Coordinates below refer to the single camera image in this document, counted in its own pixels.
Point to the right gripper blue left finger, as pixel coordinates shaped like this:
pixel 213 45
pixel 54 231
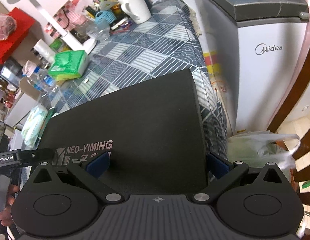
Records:
pixel 98 164

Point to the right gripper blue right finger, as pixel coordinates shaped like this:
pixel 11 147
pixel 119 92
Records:
pixel 217 165

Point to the black gift box lid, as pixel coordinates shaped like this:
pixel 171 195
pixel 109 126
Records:
pixel 152 130

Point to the white plastic bag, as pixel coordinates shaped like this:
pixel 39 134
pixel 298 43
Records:
pixel 259 148

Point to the white tissue wipes pack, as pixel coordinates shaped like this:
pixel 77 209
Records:
pixel 33 124

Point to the green passport booklet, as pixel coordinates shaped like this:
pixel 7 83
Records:
pixel 51 112

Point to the clear water bottle blue label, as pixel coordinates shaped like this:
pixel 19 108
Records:
pixel 40 79

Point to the brown wooden chair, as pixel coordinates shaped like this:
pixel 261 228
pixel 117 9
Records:
pixel 294 117

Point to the green tissue pack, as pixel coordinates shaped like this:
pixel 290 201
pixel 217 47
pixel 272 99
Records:
pixel 69 65

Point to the blue patterned tablecloth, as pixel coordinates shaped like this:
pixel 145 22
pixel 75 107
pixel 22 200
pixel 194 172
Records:
pixel 164 44

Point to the grey Midea mini fridge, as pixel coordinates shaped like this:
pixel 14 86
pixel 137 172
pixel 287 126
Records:
pixel 258 45

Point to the red shopping bag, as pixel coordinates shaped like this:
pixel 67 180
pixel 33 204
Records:
pixel 24 23

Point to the small blue pen basket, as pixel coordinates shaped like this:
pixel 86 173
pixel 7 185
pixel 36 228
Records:
pixel 106 15

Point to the pink checkered box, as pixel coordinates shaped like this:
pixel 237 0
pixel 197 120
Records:
pixel 70 15

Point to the white ceramic mug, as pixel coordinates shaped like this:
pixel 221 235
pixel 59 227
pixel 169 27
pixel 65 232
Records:
pixel 137 10

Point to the white desk lamp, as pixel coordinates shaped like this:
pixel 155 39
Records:
pixel 66 36

